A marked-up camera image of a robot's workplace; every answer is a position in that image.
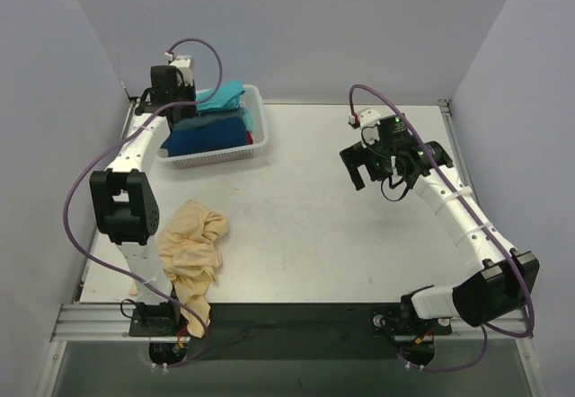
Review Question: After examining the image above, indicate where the teal folded t shirt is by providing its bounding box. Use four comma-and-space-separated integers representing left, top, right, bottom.
197, 81, 245, 113

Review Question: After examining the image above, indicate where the aluminium front rail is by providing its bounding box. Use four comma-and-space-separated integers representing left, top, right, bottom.
50, 304, 526, 342

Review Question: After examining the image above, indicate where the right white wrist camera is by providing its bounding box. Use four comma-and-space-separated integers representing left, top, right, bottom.
348, 108, 383, 146

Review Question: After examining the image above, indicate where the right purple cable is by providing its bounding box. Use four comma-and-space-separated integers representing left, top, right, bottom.
349, 84, 535, 374

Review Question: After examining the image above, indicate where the white plastic basket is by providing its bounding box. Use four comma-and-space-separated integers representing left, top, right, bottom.
158, 84, 270, 169

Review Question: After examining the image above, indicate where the dark blue folded t shirt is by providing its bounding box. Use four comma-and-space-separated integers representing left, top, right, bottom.
161, 110, 249, 157

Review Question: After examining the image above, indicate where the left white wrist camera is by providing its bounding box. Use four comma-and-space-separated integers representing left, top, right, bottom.
167, 54, 194, 85

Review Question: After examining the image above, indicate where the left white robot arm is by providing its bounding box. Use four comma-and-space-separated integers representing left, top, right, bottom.
89, 56, 197, 337

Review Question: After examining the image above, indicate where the cream yellow t shirt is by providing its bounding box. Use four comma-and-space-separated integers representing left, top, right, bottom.
119, 200, 228, 338

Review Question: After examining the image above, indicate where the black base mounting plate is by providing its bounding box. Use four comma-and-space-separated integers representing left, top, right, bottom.
128, 303, 452, 365

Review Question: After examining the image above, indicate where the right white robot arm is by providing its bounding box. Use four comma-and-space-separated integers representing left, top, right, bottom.
340, 109, 539, 332

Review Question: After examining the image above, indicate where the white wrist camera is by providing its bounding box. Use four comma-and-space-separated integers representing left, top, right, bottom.
348, 108, 383, 146
167, 54, 194, 85

